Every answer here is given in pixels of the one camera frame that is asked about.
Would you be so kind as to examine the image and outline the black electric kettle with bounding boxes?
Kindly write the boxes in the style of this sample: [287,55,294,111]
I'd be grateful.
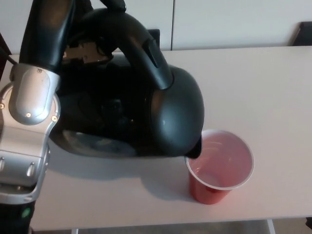
[48,8,205,160]

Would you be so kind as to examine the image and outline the red plastic cup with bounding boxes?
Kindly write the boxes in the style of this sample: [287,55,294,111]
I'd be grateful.
[184,129,255,205]

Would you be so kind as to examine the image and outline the dark brown furniture panel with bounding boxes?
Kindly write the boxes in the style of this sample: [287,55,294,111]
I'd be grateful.
[0,31,11,81]

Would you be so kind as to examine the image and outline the black bracket right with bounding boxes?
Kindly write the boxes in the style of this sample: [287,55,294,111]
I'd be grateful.
[287,21,312,46]

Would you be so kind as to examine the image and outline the black bracket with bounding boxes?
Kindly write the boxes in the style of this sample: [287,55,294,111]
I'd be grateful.
[148,28,161,49]
[287,21,312,46]

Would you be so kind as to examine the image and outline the black bracket centre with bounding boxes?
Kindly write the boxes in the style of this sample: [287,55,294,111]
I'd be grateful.
[148,28,161,49]

